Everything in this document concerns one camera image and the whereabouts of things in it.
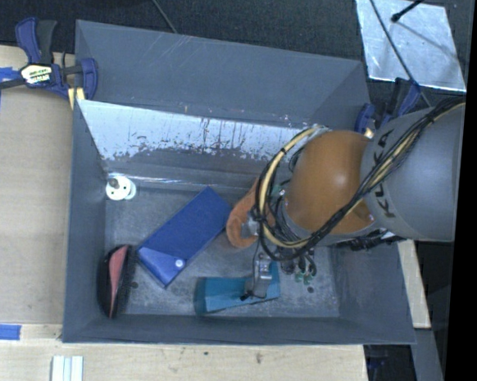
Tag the teal flat block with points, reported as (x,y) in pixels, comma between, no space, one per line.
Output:
(222,295)

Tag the blue flat box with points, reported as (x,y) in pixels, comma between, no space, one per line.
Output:
(190,231)

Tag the red and black brush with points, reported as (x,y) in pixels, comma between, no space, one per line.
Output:
(115,278)

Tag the white round knob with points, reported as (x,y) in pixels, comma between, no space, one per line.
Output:
(120,188)

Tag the grey metal bin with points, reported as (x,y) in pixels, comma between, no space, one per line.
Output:
(214,77)

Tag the pale wood board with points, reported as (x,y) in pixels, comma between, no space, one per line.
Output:
(27,210)

